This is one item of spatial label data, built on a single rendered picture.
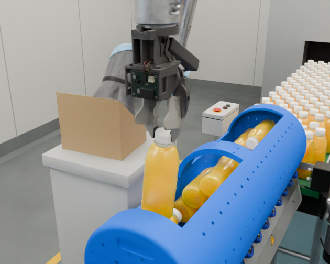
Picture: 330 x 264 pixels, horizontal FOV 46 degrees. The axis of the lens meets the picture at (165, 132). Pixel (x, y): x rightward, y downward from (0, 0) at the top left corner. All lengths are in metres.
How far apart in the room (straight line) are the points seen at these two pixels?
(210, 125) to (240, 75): 4.22
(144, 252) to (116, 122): 0.48
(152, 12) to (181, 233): 0.40
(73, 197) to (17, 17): 2.99
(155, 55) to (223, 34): 5.28
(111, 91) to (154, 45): 0.58
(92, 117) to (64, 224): 0.40
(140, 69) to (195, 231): 0.33
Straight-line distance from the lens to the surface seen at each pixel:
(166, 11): 0.63
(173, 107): 0.68
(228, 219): 0.86
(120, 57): 1.25
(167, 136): 0.72
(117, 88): 1.20
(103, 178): 1.14
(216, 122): 1.72
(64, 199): 1.31
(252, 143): 1.30
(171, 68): 0.65
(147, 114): 0.72
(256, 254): 1.20
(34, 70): 4.26
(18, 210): 3.22
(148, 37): 0.62
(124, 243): 0.78
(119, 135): 1.14
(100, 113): 1.15
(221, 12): 5.89
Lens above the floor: 1.67
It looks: 22 degrees down
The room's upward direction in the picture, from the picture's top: straight up
